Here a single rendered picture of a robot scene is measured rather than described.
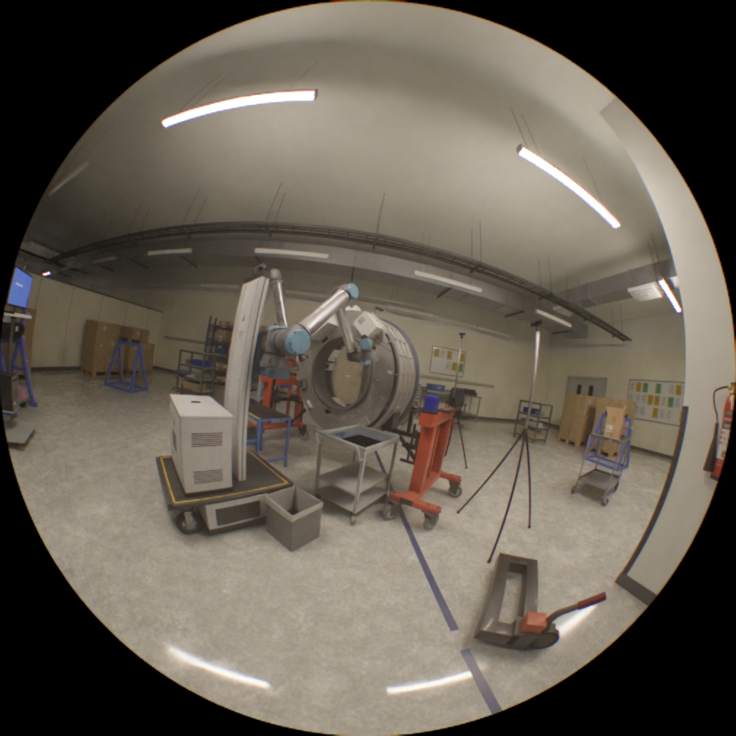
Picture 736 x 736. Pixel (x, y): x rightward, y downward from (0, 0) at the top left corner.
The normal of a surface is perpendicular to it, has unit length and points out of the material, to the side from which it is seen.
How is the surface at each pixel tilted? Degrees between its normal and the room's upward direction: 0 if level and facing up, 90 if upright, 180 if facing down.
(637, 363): 90
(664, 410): 90
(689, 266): 90
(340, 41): 180
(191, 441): 90
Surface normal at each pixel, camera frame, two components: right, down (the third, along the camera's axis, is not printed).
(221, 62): -0.15, 0.99
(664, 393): -0.98, -0.15
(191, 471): 0.79, 0.11
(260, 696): 0.15, -0.99
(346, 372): 0.11, 0.01
